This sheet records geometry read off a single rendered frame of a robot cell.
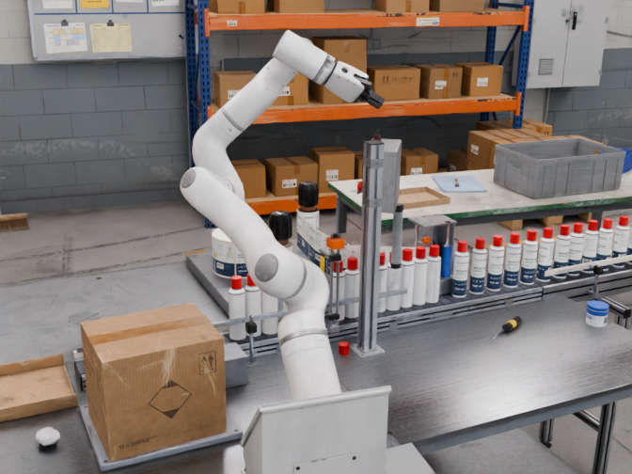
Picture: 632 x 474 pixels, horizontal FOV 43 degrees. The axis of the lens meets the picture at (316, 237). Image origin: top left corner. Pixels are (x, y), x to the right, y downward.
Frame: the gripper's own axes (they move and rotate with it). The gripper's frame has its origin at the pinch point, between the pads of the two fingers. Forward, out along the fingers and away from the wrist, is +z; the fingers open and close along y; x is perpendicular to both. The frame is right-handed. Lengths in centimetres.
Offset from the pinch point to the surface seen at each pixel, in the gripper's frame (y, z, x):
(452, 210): 148, 92, -77
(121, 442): 20, -19, 110
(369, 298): 35, 31, 39
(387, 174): 12.2, 14.9, 11.3
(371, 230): 22.2, 19.7, 24.9
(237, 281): 44, -7, 51
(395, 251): 33, 32, 22
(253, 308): 49, 2, 54
